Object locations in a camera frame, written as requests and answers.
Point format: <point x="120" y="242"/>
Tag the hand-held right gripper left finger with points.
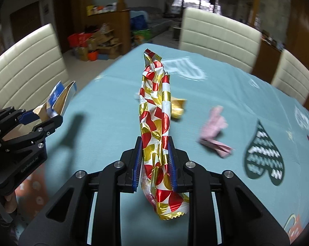
<point x="137" y="164"/>

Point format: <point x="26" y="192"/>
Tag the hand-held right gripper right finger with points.
<point x="171" y="169"/>

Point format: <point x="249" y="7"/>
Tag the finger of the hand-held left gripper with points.
<point x="29" y="117"/>
<point x="50" y="126"/>

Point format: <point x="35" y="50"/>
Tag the blue brown carton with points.
<point x="59" y="100"/>

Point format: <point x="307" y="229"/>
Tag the red gold foil wrapper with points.
<point x="154" y="112"/>

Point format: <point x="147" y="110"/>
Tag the person's left hand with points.
<point x="10" y="202"/>

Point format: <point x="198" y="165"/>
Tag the cream quilted dining chair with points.
<point x="292" y="76"/>
<point x="218" y="35"/>
<point x="26" y="66"/>

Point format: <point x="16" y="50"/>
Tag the crumpled pink paper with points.
<point x="213" y="125"/>

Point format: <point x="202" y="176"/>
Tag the yellow snack wrapper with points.
<point x="178" y="107"/>

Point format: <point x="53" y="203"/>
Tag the teal printed tablecloth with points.
<point x="113" y="102"/>

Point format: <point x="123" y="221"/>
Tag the orange bucket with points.
<point x="93" y="55"/>

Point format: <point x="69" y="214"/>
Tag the red bag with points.
<point x="77" y="39"/>

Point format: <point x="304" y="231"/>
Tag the wooden door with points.
<point x="23" y="23"/>

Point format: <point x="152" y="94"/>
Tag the pile of cardboard boxes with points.
<point x="105" y="43"/>

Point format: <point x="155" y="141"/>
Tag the row of packages on divider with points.
<point x="100" y="9"/>

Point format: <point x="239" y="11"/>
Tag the green bag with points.
<point x="142" y="35"/>

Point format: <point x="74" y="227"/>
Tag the blue bag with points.
<point x="139" y="22"/>

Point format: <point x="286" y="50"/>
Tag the grey sofa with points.
<point x="158" y="23"/>

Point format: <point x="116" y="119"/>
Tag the wooden sideboard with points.
<point x="268" y="53"/>

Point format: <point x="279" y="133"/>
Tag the barred window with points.
<point x="192" y="0"/>

